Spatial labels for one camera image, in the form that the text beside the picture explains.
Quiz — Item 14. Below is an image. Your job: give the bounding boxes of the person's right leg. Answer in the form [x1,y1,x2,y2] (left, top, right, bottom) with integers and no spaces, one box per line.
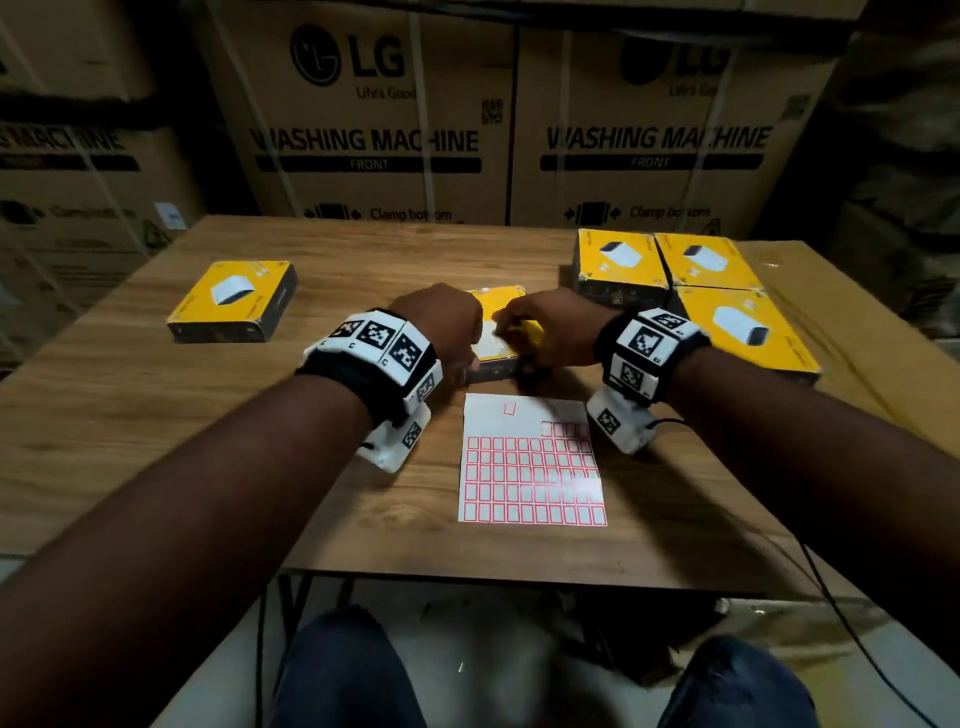
[658,635,819,728]

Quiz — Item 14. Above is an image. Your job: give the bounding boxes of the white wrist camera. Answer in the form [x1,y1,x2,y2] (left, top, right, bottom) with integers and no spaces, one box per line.
[356,402,434,474]
[586,386,669,457]

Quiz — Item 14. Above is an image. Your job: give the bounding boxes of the stack of large printed cartons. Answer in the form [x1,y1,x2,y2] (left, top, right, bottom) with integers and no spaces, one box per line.
[0,0,868,369]

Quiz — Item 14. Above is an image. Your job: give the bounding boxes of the flat brown cardboard sheet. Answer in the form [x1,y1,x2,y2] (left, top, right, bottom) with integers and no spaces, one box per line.
[738,239,960,459]

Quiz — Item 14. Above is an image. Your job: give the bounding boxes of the plastic wrapped cardboard stack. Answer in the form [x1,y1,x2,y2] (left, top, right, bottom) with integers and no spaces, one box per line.
[757,0,960,339]

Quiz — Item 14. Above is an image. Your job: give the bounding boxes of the person's left forearm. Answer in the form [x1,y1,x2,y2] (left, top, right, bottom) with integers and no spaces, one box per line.
[0,374,374,728]

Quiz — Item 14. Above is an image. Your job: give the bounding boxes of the black wristband with marker tags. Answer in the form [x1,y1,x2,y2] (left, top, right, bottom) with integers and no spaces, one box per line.
[296,309,444,429]
[593,307,712,410]

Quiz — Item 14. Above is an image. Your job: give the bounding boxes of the person's leg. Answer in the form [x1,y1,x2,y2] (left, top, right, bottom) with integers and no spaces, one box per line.
[658,635,819,728]
[269,605,429,728]

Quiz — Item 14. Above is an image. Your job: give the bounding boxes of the black metal table frame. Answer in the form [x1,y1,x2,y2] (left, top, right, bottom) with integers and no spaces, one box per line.
[278,573,358,646]

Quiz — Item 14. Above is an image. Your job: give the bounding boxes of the person's left leg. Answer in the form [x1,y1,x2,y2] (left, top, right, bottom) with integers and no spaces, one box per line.
[269,605,429,728]

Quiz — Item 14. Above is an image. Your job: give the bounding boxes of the sheet of red-bordered labels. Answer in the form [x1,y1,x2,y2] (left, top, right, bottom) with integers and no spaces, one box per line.
[458,393,609,528]

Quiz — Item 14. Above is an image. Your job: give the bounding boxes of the person's right forearm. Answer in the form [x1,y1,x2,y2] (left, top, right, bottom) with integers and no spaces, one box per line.
[667,348,960,676]

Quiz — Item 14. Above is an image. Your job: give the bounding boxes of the person's left hand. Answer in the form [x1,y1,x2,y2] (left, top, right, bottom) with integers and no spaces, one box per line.
[388,283,485,384]

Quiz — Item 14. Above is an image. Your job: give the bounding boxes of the group of yellow boxes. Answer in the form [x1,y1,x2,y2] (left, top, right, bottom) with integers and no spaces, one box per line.
[166,260,299,345]

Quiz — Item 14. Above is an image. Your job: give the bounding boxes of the person's right hand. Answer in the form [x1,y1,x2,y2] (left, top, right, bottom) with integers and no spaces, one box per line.
[491,287,624,369]

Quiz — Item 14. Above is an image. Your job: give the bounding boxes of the black stretch wrap band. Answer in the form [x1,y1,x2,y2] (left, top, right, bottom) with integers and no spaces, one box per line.
[408,0,853,58]
[0,93,211,130]

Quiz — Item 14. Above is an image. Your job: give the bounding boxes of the plastic wrapped flat carton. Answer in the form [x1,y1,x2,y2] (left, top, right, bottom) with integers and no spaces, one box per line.
[716,597,890,665]

